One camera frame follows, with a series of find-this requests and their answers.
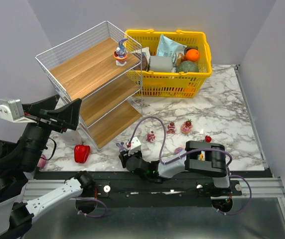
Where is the purple bunny donut toy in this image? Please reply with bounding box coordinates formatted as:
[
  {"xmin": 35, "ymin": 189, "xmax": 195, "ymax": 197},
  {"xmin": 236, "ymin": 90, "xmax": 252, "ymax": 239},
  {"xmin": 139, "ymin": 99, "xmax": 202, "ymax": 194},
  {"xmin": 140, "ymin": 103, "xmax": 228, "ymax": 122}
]
[{"xmin": 116, "ymin": 142, "xmax": 130, "ymax": 154}]

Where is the purple bunny sundae toy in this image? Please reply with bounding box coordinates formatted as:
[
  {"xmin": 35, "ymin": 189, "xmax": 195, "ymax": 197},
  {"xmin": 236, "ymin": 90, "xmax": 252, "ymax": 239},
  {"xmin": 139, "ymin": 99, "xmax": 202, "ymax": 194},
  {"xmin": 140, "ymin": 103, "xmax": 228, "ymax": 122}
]
[{"xmin": 114, "ymin": 37, "xmax": 128, "ymax": 66}]

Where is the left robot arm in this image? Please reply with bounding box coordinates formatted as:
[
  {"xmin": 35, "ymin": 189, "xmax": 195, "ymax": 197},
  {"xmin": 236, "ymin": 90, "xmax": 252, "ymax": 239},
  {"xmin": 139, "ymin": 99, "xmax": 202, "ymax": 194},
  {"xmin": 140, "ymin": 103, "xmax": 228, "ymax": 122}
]
[{"xmin": 0, "ymin": 95, "xmax": 95, "ymax": 239}]

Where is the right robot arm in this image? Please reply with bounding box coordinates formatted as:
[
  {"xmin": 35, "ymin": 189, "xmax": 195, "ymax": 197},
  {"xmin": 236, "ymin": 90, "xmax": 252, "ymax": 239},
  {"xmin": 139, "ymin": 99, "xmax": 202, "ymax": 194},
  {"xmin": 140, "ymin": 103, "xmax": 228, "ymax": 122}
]
[{"xmin": 119, "ymin": 141, "xmax": 232, "ymax": 197}]

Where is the white bottle black cap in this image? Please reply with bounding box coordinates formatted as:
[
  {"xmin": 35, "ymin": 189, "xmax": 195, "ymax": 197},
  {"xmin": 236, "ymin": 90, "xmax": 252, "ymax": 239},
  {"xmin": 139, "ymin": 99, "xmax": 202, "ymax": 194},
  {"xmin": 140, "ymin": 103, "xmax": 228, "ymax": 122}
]
[{"xmin": 61, "ymin": 129, "xmax": 83, "ymax": 145}]

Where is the red bell pepper toy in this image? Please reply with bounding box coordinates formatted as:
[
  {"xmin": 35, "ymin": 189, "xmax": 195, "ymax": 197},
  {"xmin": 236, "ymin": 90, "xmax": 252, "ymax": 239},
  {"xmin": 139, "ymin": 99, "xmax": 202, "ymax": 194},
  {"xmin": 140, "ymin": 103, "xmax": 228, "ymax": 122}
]
[{"xmin": 74, "ymin": 144, "xmax": 91, "ymax": 164}]

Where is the red bear toy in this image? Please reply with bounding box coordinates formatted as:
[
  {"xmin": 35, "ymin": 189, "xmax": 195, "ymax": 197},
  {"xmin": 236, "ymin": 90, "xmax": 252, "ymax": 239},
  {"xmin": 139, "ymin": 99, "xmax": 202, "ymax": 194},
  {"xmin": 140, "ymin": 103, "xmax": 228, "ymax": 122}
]
[{"xmin": 146, "ymin": 131, "xmax": 155, "ymax": 143}]

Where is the pink round toy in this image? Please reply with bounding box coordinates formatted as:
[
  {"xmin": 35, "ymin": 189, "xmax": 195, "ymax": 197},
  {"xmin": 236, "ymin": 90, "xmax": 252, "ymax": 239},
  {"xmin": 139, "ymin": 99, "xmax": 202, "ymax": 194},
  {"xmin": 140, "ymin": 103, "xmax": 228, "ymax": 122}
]
[{"xmin": 37, "ymin": 154, "xmax": 47, "ymax": 169}]

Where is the red strawberry cake toy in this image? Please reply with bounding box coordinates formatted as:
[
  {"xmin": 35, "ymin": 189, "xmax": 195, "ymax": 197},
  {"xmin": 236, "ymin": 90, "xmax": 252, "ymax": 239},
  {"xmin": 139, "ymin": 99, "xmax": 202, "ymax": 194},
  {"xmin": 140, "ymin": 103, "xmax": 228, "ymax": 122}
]
[{"xmin": 166, "ymin": 122, "xmax": 176, "ymax": 134}]

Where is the purple pink donut toy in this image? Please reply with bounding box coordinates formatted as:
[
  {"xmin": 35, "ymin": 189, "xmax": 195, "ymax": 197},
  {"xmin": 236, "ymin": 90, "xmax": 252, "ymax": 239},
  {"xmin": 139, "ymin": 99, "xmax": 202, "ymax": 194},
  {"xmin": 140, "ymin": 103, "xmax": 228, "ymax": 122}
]
[{"xmin": 174, "ymin": 147, "xmax": 185, "ymax": 155}]

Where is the pink strawberry donut toy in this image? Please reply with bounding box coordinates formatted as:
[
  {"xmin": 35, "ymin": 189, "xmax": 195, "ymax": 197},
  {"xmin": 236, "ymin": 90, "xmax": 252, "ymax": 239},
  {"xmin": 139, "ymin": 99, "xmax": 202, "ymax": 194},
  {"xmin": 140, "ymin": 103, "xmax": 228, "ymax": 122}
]
[{"xmin": 180, "ymin": 119, "xmax": 193, "ymax": 134}]

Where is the yellow plastic basket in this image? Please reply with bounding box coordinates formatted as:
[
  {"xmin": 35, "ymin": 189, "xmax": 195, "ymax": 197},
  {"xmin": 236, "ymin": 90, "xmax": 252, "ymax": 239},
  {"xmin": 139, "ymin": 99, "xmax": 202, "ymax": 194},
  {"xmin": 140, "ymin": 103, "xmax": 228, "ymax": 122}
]
[{"xmin": 126, "ymin": 29, "xmax": 212, "ymax": 98}]

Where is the small red apple toy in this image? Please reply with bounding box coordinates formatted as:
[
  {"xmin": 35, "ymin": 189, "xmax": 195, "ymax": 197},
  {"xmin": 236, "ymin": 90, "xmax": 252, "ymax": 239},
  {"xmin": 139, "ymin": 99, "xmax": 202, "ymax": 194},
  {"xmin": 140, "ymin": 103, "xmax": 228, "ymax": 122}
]
[{"xmin": 203, "ymin": 135, "xmax": 212, "ymax": 143}]

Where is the brown round container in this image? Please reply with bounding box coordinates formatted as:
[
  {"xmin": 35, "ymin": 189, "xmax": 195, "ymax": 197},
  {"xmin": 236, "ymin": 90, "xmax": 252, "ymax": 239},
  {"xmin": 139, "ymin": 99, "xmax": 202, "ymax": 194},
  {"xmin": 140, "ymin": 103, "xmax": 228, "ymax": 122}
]
[{"xmin": 142, "ymin": 54, "xmax": 148, "ymax": 71}]

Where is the grey box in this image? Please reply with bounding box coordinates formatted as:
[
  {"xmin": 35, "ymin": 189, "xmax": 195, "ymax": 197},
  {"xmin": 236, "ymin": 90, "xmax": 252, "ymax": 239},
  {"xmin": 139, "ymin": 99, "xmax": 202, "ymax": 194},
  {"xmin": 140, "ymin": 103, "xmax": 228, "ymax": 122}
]
[{"xmin": 148, "ymin": 56, "xmax": 173, "ymax": 73}]

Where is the green melon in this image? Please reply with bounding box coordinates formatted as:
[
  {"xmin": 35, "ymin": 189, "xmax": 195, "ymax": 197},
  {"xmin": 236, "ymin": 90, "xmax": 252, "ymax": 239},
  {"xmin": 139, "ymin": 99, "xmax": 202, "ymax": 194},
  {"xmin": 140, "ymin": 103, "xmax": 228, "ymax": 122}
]
[{"xmin": 176, "ymin": 61, "xmax": 199, "ymax": 73}]

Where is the light blue snack bag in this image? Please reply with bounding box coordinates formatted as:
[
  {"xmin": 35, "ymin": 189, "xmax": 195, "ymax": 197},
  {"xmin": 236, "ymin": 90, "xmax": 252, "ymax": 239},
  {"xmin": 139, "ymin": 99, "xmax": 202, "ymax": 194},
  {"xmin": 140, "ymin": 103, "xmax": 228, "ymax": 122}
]
[{"xmin": 156, "ymin": 34, "xmax": 187, "ymax": 64}]

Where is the orange fruit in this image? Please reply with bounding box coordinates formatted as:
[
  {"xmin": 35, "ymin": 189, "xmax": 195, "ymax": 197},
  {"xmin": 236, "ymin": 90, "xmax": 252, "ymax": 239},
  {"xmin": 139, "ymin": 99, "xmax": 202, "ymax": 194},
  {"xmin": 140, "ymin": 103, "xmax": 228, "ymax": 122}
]
[{"xmin": 185, "ymin": 49, "xmax": 200, "ymax": 62}]

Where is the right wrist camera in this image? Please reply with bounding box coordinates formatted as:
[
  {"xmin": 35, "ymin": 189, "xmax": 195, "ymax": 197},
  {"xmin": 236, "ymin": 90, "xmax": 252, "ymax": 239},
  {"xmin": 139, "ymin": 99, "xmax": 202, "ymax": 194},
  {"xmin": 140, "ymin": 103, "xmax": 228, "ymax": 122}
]
[{"xmin": 127, "ymin": 136, "xmax": 142, "ymax": 155}]

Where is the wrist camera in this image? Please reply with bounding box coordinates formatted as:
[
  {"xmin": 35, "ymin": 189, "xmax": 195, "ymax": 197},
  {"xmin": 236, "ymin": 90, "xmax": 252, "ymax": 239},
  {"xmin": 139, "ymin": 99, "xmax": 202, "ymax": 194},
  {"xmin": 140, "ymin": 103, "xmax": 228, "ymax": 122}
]
[
  {"xmin": 0, "ymin": 98, "xmax": 34, "ymax": 123},
  {"xmin": 127, "ymin": 136, "xmax": 142, "ymax": 155}
]

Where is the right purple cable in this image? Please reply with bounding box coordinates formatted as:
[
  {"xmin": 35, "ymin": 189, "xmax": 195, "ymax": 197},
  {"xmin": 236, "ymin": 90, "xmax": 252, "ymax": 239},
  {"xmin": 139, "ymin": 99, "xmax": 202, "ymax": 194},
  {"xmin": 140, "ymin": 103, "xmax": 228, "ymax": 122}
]
[{"xmin": 130, "ymin": 116, "xmax": 253, "ymax": 216}]

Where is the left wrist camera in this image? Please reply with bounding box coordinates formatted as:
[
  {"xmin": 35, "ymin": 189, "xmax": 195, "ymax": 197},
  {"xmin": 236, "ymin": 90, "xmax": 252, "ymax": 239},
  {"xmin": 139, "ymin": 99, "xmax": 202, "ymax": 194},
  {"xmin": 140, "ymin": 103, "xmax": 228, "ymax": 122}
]
[{"xmin": 0, "ymin": 98, "xmax": 34, "ymax": 123}]

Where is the white wire wooden shelf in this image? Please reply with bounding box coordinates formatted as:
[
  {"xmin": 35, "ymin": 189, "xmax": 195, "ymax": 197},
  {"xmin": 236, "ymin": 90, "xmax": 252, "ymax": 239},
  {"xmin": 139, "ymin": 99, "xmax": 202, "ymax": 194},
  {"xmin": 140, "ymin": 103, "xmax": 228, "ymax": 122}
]
[{"xmin": 36, "ymin": 21, "xmax": 143, "ymax": 150}]

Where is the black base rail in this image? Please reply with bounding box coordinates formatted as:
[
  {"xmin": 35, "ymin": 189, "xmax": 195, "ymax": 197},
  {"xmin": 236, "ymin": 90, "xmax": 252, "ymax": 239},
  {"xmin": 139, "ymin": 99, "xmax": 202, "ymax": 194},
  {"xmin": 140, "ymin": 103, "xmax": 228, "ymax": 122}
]
[{"xmin": 32, "ymin": 169, "xmax": 243, "ymax": 208}]

